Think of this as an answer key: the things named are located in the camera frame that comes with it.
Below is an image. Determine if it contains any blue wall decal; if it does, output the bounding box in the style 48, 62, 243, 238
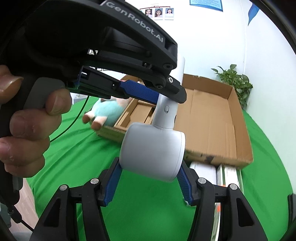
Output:
248, 3, 260, 26

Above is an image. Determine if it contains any green tablecloth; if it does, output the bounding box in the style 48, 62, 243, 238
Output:
23, 96, 294, 241

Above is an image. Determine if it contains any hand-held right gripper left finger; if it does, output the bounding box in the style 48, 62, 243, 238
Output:
30, 158, 123, 241

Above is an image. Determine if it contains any blue wall poster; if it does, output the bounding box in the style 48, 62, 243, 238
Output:
189, 0, 223, 12

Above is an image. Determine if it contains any row of portrait photos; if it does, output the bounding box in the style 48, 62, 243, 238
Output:
140, 8, 175, 20

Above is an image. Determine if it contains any large cardboard box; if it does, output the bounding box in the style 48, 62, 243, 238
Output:
97, 74, 253, 169

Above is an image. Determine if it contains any black cable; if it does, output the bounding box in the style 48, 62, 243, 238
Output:
7, 95, 90, 232

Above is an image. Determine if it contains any small green potted plant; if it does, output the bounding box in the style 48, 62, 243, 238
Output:
211, 64, 253, 109

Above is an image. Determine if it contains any long brown cardboard carton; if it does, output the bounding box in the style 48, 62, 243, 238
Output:
128, 98, 156, 126

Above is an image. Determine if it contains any flat white box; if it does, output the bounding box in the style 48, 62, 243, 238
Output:
190, 162, 218, 186

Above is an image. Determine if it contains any pink and teal plush pig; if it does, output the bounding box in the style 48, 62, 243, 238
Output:
83, 79, 146, 131

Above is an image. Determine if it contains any white hair dryer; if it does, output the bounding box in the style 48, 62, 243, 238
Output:
120, 56, 186, 183

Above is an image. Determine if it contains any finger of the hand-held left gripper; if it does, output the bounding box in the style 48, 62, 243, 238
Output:
148, 75, 187, 104
66, 66, 160, 105

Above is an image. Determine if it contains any person's left hand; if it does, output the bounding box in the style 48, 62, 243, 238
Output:
0, 65, 73, 178

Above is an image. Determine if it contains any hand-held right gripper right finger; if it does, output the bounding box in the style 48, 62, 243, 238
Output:
175, 162, 266, 241

